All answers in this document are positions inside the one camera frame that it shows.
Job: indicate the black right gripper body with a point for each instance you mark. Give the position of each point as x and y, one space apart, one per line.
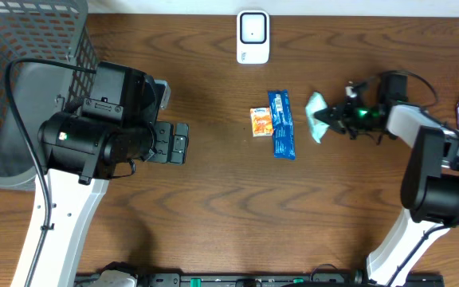
346 118

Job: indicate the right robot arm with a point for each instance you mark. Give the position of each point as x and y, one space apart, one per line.
430 186

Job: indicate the blue Oreo cookie pack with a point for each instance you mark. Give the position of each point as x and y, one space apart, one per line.
283 127

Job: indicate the orange tissue pack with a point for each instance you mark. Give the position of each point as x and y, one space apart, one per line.
261 121

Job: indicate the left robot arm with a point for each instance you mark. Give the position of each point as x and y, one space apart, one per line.
75 156

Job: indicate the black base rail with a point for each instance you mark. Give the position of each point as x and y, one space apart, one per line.
122 274

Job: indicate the grey plastic mesh basket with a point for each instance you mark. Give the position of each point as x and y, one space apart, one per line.
48 58

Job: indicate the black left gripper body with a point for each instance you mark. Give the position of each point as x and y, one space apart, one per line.
170 143

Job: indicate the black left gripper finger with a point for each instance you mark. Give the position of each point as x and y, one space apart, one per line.
164 137
180 144

